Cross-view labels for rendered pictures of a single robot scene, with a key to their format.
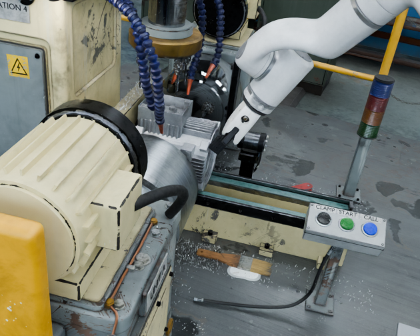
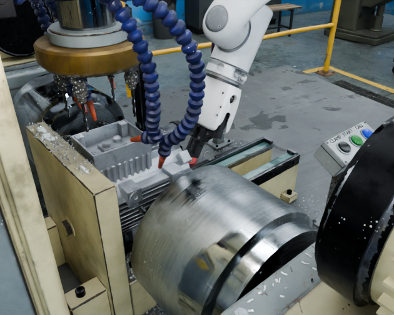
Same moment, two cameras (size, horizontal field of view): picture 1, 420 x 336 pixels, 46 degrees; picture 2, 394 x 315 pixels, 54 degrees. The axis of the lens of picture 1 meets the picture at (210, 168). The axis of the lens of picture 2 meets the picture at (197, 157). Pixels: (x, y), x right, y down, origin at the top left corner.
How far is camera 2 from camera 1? 85 cm
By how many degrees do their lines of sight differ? 41
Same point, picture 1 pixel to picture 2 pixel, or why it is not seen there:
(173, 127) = (144, 157)
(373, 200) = (233, 135)
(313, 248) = (277, 190)
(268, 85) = (247, 50)
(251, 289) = not seen: hidden behind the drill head
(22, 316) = not seen: outside the picture
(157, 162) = (254, 189)
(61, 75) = (24, 167)
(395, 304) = not seen: hidden behind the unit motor
